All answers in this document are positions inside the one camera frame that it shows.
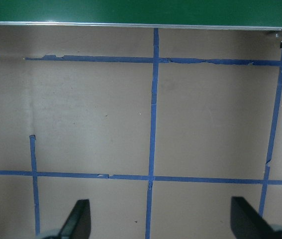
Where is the green conveyor belt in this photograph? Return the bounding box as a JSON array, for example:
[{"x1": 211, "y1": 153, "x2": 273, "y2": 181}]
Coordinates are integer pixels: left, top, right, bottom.
[{"x1": 0, "y1": 0, "x2": 282, "y2": 50}]

